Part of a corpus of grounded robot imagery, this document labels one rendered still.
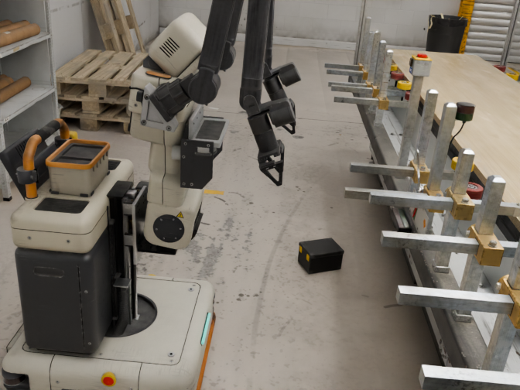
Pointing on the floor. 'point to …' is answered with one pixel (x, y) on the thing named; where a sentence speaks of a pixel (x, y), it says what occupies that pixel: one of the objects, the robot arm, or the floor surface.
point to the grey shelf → (39, 72)
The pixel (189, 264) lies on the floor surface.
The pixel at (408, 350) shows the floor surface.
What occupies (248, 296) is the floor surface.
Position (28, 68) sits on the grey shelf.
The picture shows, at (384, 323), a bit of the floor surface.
